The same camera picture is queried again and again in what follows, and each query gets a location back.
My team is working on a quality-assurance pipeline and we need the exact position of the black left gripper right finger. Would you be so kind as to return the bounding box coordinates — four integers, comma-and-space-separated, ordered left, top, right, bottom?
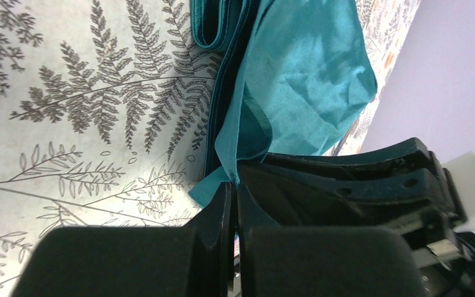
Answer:
237, 185, 426, 296

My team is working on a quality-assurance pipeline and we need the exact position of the teal cloth napkin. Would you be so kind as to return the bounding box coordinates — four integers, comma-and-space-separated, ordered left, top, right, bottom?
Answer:
189, 1, 377, 207

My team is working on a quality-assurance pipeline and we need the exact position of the floral patterned table mat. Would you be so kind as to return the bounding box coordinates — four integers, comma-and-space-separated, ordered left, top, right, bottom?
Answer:
0, 0, 422, 297

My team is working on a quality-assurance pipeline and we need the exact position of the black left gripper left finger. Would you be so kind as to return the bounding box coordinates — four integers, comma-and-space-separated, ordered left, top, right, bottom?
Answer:
12, 183, 235, 296

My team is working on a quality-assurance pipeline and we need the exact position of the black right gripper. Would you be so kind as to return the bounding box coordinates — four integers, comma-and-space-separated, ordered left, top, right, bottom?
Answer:
238, 138, 475, 296

